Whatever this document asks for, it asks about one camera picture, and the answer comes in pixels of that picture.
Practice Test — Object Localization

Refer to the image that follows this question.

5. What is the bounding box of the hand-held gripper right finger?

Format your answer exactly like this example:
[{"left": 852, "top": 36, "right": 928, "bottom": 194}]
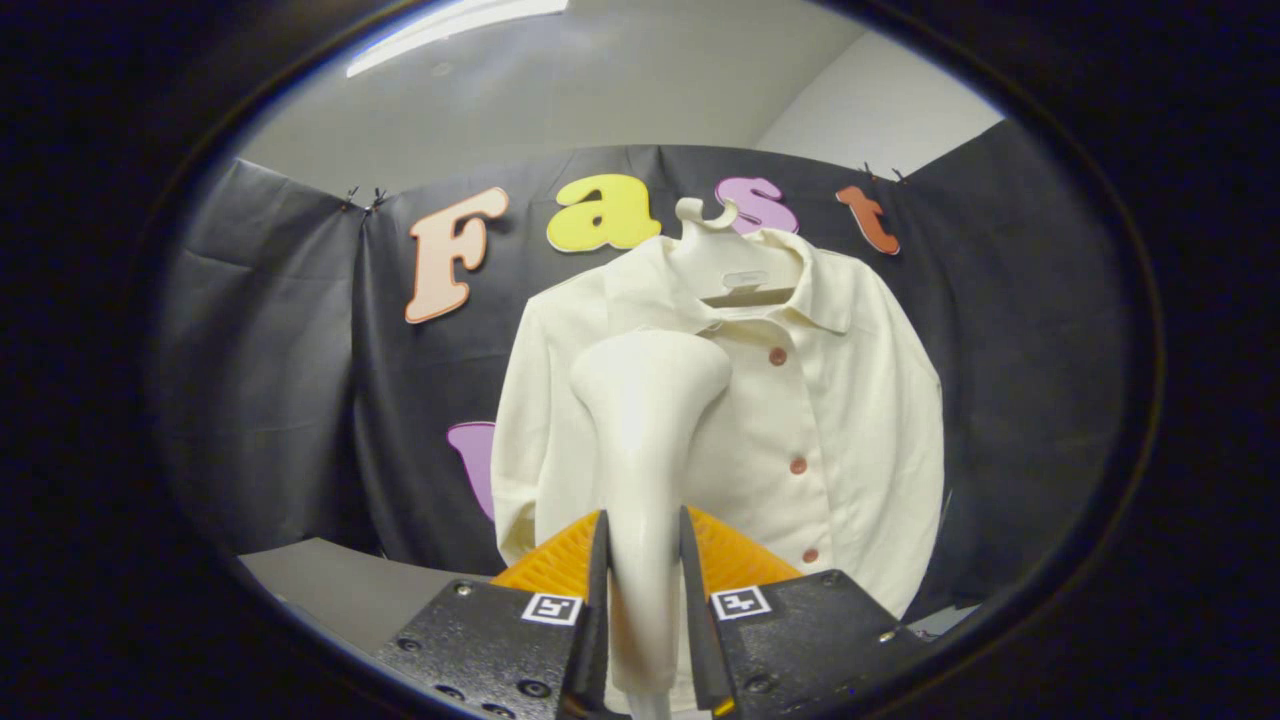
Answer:
[{"left": 680, "top": 505, "right": 926, "bottom": 719}]

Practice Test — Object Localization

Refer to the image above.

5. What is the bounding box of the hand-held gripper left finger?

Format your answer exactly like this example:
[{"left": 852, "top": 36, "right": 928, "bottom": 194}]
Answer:
[{"left": 375, "top": 510, "right": 613, "bottom": 720}]

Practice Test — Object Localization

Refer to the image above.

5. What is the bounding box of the white garment steamer head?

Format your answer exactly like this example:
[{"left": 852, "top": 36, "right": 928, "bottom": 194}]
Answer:
[{"left": 568, "top": 330, "right": 734, "bottom": 701}]

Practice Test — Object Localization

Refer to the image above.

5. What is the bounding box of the cream button-up shirt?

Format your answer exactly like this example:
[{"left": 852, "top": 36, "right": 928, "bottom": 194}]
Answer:
[{"left": 490, "top": 228, "right": 946, "bottom": 621}]

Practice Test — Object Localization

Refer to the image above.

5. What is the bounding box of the grey and cream cabinet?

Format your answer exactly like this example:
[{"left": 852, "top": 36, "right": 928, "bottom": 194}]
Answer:
[{"left": 238, "top": 538, "right": 496, "bottom": 656}]

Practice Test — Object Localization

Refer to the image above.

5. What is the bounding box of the white plastic hanger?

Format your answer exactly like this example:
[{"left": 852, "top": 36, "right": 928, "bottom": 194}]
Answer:
[{"left": 675, "top": 197, "right": 801, "bottom": 309}]

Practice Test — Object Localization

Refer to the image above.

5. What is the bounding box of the black backdrop cloth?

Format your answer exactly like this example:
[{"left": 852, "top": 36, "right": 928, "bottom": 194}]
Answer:
[{"left": 150, "top": 120, "right": 1136, "bottom": 611}]

